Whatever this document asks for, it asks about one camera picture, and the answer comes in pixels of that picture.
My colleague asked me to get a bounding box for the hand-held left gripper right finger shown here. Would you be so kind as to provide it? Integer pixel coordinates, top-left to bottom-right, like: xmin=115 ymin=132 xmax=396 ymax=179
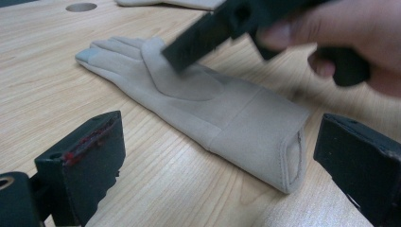
xmin=313 ymin=113 xmax=401 ymax=227

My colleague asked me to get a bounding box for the beige knit glove with dot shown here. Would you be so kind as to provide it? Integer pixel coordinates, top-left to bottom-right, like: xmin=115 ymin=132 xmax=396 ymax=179
xmin=113 ymin=0 xmax=226 ymax=11

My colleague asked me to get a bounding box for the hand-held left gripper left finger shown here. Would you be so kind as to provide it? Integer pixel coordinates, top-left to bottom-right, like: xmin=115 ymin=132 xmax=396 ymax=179
xmin=33 ymin=110 xmax=127 ymax=227

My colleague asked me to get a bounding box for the plain beige knit glove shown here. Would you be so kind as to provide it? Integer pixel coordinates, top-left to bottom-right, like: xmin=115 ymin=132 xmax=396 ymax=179
xmin=75 ymin=36 xmax=311 ymax=195

